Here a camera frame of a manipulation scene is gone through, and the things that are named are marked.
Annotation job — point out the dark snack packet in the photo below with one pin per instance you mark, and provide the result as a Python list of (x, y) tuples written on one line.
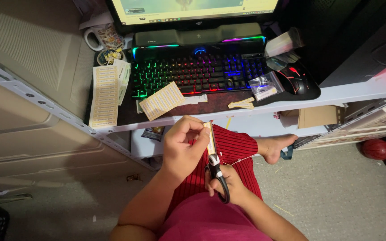
[(152, 133)]

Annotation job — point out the person's pink shirt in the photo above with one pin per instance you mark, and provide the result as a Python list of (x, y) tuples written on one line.
[(206, 221)]

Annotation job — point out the white paper with green print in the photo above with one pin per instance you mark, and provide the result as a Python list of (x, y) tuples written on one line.
[(124, 78)]

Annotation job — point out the small bowl of yellow scraps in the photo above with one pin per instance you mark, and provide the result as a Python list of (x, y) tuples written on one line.
[(110, 57)]

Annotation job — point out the stack of flat printed boards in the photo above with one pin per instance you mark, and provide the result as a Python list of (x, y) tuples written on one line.
[(364, 129)]

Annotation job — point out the white paper strip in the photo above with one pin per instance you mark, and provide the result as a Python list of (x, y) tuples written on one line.
[(194, 99)]

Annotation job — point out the person's right hand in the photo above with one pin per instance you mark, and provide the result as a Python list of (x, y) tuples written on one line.
[(233, 190)]

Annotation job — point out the white printed mug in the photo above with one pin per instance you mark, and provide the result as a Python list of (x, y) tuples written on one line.
[(107, 36)]

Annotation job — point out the black and white scissors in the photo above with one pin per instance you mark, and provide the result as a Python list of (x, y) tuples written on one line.
[(214, 164)]

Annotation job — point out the black lit speaker bar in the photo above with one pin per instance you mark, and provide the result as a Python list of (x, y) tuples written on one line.
[(196, 35)]

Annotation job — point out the yellow label strip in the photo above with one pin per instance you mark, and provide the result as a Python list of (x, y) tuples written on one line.
[(210, 142)]

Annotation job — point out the person's red ribbed trouser leg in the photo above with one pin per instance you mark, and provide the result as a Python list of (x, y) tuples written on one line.
[(236, 147)]

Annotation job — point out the small clear plastic bag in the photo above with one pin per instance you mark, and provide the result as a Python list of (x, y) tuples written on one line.
[(266, 85)]

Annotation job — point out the brown cardboard box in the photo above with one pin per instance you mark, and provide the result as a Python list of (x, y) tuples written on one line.
[(318, 116)]

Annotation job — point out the cut yellow label strips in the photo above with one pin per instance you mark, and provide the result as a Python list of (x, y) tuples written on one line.
[(241, 103)]

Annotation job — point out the pack of clear plastic bags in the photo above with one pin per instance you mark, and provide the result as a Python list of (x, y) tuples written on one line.
[(283, 42)]

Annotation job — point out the red ball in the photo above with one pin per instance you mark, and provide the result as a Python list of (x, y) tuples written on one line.
[(376, 149)]

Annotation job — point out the dark red desk mat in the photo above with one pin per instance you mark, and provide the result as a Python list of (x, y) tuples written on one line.
[(213, 104)]

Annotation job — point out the person's left hand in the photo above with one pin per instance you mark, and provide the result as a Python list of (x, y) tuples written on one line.
[(179, 150)]

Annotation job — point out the white metal shelf frame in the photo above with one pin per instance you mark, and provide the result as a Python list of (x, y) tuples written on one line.
[(62, 110)]

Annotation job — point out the beige cabinet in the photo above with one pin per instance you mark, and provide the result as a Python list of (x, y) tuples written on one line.
[(22, 100)]

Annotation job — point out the short yellow label sheet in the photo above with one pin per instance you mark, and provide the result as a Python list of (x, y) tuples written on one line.
[(162, 101)]

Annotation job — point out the computer monitor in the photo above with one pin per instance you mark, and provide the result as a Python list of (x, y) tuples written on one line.
[(193, 10)]

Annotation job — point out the person's bare foot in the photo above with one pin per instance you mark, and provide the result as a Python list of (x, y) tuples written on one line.
[(275, 147)]

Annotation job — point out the long yellow label sheet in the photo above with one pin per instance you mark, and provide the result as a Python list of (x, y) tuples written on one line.
[(105, 97)]

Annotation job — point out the black rainbow-lit keyboard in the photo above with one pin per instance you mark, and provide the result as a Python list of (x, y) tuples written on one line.
[(196, 72)]

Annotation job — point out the black red-lit mouse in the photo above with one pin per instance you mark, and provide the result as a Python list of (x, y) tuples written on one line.
[(295, 80)]

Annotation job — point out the white thread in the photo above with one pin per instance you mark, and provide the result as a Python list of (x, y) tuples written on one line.
[(241, 160)]

